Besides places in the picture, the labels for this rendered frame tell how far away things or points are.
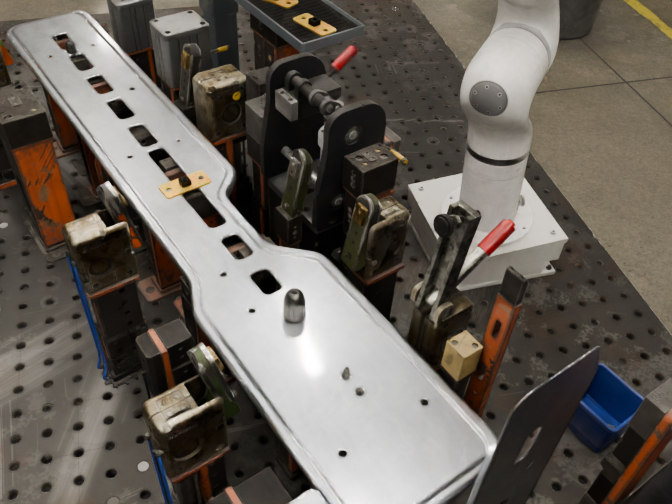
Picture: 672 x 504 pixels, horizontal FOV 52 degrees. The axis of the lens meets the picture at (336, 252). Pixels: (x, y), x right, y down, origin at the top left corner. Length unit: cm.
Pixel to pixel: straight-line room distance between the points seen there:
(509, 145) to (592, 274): 42
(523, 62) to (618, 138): 221
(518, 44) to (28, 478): 106
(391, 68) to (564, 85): 166
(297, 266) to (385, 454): 33
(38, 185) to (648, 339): 124
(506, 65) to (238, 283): 55
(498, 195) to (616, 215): 158
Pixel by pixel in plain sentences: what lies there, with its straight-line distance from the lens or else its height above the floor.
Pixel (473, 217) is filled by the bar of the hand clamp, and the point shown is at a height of 121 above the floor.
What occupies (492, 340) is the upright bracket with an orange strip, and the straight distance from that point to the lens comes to 89.
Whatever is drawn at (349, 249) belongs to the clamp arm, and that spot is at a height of 101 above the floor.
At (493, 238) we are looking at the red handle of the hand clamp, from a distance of 94.
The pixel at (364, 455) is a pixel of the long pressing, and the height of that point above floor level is 100.
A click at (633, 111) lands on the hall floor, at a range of 360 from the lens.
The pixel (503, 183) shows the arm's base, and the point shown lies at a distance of 136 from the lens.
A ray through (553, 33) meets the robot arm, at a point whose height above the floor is 121.
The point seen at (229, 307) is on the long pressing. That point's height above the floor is 100.
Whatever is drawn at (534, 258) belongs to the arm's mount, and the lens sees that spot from 148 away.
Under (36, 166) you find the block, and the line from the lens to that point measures 144.
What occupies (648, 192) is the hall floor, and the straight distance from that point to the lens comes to 311.
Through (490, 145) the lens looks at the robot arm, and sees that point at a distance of 130.
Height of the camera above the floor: 176
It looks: 45 degrees down
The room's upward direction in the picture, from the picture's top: 4 degrees clockwise
